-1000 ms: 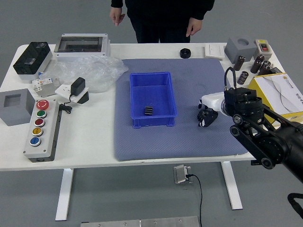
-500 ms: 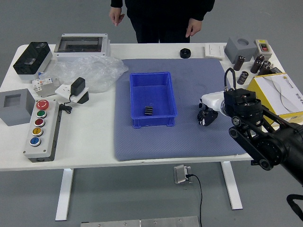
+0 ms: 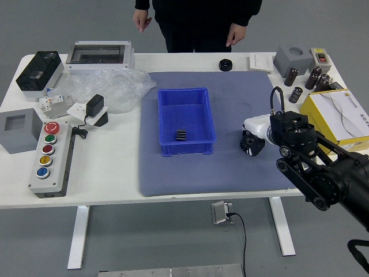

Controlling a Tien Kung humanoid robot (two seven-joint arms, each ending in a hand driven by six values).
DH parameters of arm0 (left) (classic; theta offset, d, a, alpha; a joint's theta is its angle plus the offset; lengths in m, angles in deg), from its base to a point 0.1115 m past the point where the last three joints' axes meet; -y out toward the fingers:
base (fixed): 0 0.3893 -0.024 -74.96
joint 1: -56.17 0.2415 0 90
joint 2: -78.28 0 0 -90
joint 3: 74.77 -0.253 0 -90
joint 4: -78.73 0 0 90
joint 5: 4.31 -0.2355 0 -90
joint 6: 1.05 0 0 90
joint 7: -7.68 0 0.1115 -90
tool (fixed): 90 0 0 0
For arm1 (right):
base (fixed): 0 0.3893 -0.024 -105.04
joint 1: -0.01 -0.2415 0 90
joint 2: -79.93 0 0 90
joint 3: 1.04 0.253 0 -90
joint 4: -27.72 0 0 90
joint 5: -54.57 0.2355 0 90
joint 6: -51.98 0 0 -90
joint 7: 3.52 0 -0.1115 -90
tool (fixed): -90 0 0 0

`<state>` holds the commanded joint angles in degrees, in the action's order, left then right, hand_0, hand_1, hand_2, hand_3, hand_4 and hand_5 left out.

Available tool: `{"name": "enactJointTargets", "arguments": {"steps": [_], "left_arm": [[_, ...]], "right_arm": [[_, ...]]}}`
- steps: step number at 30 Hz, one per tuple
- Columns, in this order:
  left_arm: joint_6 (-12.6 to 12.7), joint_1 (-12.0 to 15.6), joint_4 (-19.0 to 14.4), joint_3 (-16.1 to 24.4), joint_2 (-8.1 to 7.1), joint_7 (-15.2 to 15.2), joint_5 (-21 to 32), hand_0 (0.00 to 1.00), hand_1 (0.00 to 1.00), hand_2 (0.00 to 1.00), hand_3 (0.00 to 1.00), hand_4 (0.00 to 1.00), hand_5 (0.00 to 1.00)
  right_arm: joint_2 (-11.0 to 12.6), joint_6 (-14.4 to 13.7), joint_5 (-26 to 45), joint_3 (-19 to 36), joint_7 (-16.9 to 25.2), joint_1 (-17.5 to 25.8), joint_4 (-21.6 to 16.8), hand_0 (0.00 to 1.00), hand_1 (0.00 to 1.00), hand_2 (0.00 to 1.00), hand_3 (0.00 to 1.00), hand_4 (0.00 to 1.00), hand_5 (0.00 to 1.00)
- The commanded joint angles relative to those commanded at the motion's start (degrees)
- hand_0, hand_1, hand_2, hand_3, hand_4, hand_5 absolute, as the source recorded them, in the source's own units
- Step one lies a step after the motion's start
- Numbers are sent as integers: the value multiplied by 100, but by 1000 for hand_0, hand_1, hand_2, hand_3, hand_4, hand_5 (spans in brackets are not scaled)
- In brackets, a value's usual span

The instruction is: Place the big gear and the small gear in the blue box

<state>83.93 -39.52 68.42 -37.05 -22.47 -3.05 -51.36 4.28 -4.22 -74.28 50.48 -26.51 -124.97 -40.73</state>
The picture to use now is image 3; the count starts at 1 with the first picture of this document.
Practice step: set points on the black power adapter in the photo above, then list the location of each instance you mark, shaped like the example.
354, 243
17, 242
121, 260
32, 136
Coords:
94, 105

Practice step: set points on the grey enclosure with clear window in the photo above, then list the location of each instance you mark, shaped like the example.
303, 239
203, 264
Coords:
98, 62

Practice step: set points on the white circuit breaker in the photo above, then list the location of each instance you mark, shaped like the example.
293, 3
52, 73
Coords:
53, 105

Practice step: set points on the white wall socket plate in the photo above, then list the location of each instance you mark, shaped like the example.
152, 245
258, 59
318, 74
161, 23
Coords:
76, 111

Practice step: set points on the grey metal plate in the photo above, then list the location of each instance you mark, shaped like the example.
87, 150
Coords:
173, 271

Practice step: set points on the black round knob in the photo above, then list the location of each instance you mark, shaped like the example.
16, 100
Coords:
225, 65

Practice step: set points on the white table leg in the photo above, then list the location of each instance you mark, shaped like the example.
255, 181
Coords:
78, 236
284, 231

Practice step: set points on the grey five-button control station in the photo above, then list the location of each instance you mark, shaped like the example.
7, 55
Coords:
46, 181

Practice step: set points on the white wall switch panel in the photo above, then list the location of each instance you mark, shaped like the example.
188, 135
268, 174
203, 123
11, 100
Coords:
261, 62

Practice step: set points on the blue plastic box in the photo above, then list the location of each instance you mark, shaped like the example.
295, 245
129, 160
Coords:
187, 112

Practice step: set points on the black box on white base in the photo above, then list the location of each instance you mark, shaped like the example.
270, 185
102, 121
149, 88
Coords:
37, 72

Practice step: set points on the beige two-button switch box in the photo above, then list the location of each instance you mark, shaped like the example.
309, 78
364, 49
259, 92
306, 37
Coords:
321, 59

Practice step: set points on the person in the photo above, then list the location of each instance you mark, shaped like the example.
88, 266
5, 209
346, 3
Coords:
201, 26

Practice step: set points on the person's left forearm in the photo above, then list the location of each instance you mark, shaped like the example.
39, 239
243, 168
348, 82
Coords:
249, 13

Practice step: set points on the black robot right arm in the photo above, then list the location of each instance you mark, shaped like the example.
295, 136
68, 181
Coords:
331, 179

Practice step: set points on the yellow and white carton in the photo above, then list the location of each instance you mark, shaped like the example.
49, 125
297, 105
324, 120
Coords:
334, 115

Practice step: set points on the person's right forearm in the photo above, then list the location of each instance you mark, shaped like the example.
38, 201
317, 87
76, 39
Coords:
144, 4

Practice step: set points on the clear plastic bag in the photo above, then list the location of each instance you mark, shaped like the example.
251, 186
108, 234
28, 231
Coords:
115, 85

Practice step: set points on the small black gear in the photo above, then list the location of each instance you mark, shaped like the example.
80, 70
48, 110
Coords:
181, 135

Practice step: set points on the grey-blue foam mat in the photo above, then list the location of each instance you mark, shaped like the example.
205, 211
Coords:
230, 173

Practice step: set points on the person's right hand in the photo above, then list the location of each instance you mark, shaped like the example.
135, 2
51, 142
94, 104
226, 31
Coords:
142, 18

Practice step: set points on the grey block with round hole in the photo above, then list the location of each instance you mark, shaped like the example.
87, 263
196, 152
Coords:
289, 62

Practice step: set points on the small black flat module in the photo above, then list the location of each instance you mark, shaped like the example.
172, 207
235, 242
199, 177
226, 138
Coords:
336, 86

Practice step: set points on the person's left hand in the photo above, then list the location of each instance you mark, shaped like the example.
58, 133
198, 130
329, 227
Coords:
237, 34

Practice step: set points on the grey block with square hole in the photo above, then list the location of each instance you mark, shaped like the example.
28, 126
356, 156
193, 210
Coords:
17, 138

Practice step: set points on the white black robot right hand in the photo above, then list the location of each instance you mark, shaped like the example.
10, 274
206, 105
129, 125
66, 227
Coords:
258, 125

